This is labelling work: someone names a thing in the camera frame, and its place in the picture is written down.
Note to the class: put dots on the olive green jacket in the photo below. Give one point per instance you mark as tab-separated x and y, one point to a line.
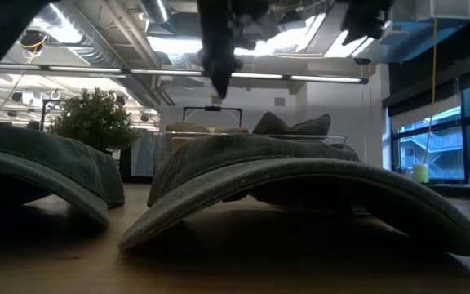
288	124

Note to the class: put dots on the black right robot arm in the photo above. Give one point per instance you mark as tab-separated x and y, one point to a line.
367	18

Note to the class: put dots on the black ceiling camera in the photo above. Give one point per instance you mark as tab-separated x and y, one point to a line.
33	41

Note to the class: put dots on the light green container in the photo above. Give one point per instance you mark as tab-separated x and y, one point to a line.
421	173

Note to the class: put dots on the small green potted plant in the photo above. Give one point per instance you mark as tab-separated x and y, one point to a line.
94	120

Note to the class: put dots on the long ceiling light strip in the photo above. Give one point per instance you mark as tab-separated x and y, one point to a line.
165	72

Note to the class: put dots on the dark grey baseball cap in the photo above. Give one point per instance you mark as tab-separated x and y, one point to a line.
47	155
259	155
347	153

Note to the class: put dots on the silver ventilation duct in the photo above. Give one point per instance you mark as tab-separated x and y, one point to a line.
155	10

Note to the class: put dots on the clear plastic bin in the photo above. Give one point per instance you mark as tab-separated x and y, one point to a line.
165	155
337	139

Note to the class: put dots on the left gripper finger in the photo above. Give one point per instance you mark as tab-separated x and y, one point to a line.
220	69

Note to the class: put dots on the large window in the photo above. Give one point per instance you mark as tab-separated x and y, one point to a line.
435	151

